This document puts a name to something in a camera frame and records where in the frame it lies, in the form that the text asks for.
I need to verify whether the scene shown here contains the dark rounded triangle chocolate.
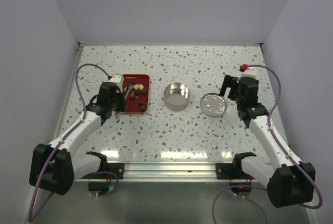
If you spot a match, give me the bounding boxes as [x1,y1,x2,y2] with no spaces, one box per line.
[140,105,147,111]

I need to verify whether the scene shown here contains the round metal tin lid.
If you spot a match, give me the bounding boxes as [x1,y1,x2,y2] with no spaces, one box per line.
[200,93,227,117]

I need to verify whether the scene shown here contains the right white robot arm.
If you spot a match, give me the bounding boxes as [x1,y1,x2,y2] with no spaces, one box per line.
[220,75,315,208]

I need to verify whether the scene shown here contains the metal tweezers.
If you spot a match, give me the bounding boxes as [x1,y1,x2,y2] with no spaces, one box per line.
[124,79,135,102]

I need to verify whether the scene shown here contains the red rectangular tray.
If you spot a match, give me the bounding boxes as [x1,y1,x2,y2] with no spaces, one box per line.
[123,74,150,114]

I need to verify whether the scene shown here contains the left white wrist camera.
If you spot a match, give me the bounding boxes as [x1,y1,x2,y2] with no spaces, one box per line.
[108,74,124,88]

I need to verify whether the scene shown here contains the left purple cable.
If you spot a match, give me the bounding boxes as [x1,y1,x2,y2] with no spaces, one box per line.
[28,63,115,222]

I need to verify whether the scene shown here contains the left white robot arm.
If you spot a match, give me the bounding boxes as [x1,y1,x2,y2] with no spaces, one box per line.
[29,75,125,195]

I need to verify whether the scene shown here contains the round metal tin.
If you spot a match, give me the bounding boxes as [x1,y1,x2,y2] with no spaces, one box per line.
[163,82,191,111]

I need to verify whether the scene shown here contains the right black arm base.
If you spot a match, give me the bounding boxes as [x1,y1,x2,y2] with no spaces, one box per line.
[215,152,256,180]

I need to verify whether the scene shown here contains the aluminium mounting rail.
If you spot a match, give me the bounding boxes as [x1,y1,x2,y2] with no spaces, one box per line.
[108,161,250,182]

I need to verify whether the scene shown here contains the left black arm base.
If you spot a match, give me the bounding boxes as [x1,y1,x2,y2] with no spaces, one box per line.
[84,151,124,180]

